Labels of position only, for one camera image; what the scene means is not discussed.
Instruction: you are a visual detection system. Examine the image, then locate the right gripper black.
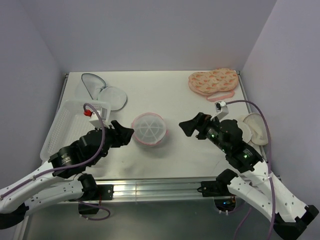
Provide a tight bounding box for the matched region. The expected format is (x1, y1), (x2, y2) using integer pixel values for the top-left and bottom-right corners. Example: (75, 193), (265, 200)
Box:
(178, 111), (229, 152)

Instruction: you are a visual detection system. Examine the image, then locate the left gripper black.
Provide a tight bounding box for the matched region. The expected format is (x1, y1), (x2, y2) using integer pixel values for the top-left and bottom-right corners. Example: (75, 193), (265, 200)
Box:
(89, 119), (134, 165)

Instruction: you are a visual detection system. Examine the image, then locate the pink trimmed mesh laundry bag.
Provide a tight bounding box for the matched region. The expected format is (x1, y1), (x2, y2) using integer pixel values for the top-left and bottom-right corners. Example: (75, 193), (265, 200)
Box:
(131, 112), (168, 147)

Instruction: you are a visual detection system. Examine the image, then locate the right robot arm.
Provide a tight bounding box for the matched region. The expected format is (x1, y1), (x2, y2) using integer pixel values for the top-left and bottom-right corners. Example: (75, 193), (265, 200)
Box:
(179, 112), (319, 240)

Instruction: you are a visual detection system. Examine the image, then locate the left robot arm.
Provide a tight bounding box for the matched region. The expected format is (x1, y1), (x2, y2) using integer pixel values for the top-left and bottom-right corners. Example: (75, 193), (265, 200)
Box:
(0, 120), (134, 230)

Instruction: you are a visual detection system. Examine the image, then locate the peach floral bra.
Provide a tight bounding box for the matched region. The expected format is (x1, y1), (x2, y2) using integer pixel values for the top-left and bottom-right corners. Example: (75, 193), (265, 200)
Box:
(188, 68), (239, 103)

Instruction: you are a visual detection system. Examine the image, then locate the beige trimmed mesh laundry bag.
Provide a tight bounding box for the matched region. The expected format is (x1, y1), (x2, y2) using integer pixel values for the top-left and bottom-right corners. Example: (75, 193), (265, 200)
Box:
(236, 112), (269, 146)

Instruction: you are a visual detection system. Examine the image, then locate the grey trimmed mesh laundry bag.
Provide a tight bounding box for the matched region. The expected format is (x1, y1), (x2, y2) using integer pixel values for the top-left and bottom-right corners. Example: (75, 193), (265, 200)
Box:
(74, 73), (128, 111)

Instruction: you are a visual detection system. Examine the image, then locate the white plastic basket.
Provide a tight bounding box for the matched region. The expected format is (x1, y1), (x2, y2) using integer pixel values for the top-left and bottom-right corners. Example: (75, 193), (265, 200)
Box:
(40, 99), (111, 162)

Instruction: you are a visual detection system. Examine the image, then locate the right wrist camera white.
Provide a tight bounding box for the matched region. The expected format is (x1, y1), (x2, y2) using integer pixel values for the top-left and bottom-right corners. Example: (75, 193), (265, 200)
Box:
(211, 101), (229, 121)

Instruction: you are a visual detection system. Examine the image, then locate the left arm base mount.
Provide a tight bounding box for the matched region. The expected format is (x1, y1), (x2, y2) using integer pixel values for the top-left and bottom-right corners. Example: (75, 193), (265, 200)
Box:
(78, 184), (114, 219)

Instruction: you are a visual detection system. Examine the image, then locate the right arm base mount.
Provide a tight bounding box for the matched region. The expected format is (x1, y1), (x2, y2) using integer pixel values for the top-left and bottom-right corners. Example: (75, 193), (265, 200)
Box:
(197, 180), (236, 211)

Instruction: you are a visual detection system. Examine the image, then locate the aluminium frame rail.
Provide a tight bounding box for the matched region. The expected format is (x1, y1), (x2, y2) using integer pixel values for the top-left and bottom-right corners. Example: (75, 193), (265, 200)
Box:
(95, 176), (216, 203)

